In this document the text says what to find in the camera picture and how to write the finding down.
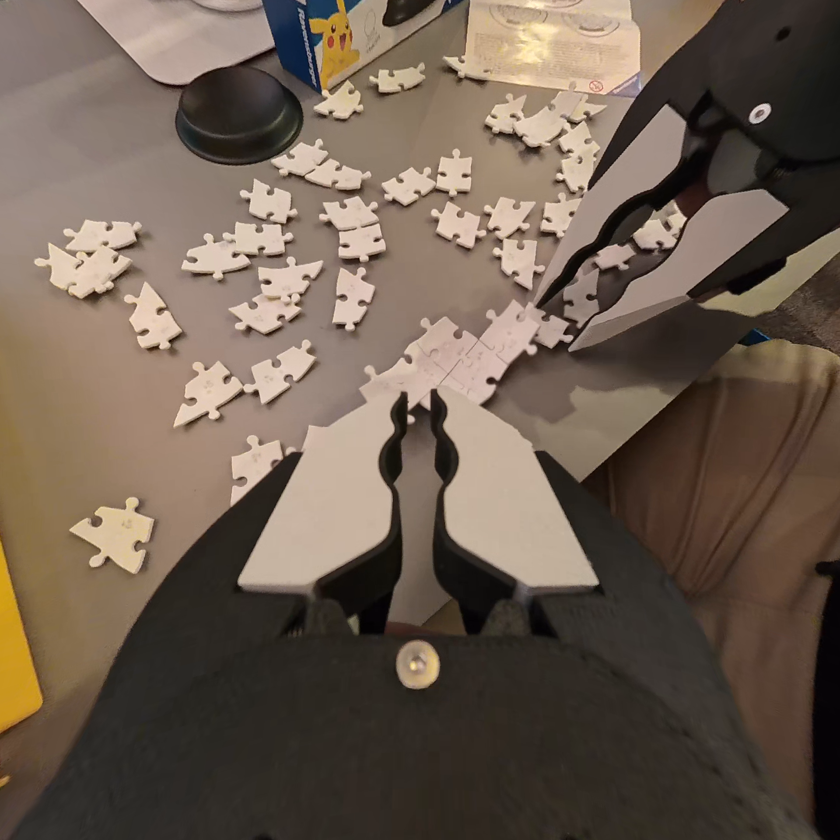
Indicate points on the folded instruction leaflet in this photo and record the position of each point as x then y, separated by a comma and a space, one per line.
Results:
551, 46

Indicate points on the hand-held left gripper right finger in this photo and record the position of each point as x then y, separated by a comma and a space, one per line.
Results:
512, 512

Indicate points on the yellow plastic bin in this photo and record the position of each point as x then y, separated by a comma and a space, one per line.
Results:
16, 656

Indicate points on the white plastic packaging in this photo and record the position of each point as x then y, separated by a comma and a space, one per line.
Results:
144, 39

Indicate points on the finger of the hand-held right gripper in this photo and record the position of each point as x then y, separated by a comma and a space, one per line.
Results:
630, 177
709, 249

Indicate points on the blue cardboard puzzle box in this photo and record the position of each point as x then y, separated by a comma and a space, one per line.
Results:
367, 39

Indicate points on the assembled white puzzle section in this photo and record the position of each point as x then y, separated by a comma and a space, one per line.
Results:
459, 354

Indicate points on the black round ball stand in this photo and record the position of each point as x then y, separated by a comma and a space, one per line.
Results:
236, 118

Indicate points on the scattered loose white puzzle pieces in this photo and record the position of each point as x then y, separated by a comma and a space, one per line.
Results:
216, 256

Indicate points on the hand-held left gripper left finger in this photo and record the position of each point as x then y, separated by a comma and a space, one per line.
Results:
334, 505

